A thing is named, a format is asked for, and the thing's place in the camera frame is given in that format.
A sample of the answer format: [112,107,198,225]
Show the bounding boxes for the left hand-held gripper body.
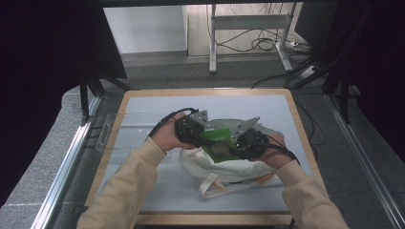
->
[174,109,210,147]

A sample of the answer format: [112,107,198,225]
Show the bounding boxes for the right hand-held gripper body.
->
[229,115,272,161]

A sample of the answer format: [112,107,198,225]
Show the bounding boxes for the green snack packet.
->
[198,126,244,164]

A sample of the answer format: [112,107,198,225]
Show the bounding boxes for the canvas tote bag green orange patches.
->
[179,117,284,201]

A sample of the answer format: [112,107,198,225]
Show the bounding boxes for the clear plastic bin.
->
[95,111,180,160]

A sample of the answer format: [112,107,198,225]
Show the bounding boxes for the person's left hand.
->
[149,112,196,154]

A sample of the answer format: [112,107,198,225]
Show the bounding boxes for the person's right hand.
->
[250,133,294,170]

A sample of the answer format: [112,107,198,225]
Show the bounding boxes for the pale grey table mat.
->
[89,94,313,214]

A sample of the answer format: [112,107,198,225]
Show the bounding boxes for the white power strip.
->
[298,64,320,80]

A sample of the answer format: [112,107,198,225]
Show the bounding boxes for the black metal stand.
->
[320,60,362,126]
[76,59,132,126]

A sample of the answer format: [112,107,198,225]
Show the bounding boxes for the black curtain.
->
[0,0,128,208]
[329,0,405,164]

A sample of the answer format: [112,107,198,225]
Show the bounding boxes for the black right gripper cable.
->
[263,134,302,167]

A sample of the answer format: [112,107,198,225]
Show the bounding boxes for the thin black cable beside table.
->
[291,94,327,148]

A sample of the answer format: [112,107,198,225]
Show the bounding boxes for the tangle of black floor cables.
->
[215,28,311,54]

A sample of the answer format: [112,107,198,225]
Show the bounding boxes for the aluminium rail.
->
[30,94,103,229]
[324,93,405,229]

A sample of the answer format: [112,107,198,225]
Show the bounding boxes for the white metal desk frame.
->
[207,3,298,74]

